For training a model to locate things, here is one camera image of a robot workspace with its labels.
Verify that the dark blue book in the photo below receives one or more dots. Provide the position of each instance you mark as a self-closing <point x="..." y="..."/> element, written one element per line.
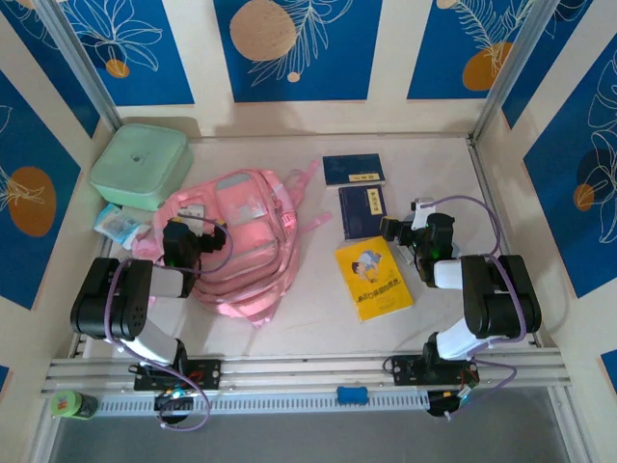
<point x="352" y="166"/>
<point x="359" y="217"/>

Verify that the pink school backpack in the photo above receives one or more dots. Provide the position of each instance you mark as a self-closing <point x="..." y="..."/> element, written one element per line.
<point x="250" y="251"/>

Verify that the yellow cartoon cover book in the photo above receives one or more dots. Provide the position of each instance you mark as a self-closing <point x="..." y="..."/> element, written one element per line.
<point x="381" y="289"/>

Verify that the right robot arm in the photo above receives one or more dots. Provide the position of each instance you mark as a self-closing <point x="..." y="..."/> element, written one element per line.
<point x="501" y="294"/>

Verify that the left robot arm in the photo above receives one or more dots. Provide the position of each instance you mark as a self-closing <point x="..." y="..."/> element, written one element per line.
<point x="130" y="294"/>

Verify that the blue white tissue pack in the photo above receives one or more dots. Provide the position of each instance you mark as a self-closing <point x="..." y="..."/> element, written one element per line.
<point x="115" y="224"/>

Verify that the mint green square case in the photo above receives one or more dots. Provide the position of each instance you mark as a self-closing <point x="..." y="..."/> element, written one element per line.
<point x="140" y="164"/>

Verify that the small black controller board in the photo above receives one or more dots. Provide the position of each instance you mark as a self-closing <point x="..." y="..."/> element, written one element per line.
<point x="169" y="404"/>
<point x="443" y="406"/>

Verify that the blue bone-shaped clip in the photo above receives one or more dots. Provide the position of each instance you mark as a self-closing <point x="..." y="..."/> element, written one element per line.
<point x="352" y="394"/>

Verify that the green tape roll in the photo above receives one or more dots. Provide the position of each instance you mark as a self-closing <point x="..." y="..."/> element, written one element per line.
<point x="67" y="404"/>

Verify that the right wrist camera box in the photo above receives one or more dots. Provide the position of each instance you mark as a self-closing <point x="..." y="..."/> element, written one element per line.
<point x="421" y="209"/>

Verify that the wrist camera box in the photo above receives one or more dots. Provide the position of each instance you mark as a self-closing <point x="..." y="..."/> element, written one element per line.
<point x="421" y="209"/>
<point x="191" y="211"/>

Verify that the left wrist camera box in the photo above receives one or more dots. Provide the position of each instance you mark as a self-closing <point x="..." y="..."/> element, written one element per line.
<point x="191" y="211"/>

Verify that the aluminium side rail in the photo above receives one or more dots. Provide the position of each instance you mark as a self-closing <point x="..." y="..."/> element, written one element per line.
<point x="489" y="193"/>

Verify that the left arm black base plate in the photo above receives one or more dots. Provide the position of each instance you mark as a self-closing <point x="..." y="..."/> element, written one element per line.
<point x="207" y="373"/>

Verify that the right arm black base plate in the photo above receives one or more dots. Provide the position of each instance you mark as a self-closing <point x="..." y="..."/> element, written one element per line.
<point x="407" y="370"/>

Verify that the aluminium mounting rail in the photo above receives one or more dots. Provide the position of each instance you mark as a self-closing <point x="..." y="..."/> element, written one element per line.
<point x="308" y="371"/>

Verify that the aluminium frame post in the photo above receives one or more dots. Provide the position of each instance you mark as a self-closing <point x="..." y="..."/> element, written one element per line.
<point x="80" y="62"/>
<point x="515" y="62"/>

